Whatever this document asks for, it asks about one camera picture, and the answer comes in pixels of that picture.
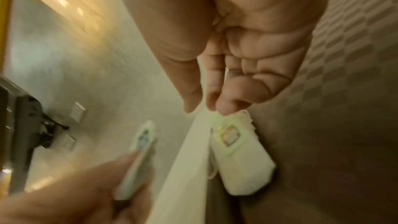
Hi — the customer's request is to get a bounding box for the handful of tea bags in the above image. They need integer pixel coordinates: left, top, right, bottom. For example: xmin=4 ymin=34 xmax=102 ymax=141
xmin=114 ymin=119 xmax=158 ymax=201

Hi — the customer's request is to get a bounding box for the brown tray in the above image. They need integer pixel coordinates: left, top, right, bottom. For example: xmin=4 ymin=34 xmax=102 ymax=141
xmin=205 ymin=0 xmax=398 ymax=224

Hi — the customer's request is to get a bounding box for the person's right hand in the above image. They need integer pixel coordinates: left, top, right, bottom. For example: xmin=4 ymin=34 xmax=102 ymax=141
xmin=114 ymin=0 xmax=332 ymax=117

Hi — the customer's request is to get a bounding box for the glass tube wall lamp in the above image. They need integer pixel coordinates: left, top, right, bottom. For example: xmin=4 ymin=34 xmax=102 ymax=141
xmin=6 ymin=0 xmax=107 ymax=37

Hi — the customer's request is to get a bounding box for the white wall switch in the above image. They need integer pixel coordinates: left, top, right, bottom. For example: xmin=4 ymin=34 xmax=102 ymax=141
xmin=69 ymin=102 xmax=87 ymax=123
xmin=58 ymin=134 xmax=77 ymax=151

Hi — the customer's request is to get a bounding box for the person's left hand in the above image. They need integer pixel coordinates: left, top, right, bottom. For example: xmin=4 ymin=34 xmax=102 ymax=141
xmin=0 ymin=149 xmax=153 ymax=224

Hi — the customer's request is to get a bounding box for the green tagged tea bag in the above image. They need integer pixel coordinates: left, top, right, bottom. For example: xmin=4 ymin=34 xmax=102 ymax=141
xmin=209 ymin=110 xmax=277 ymax=197

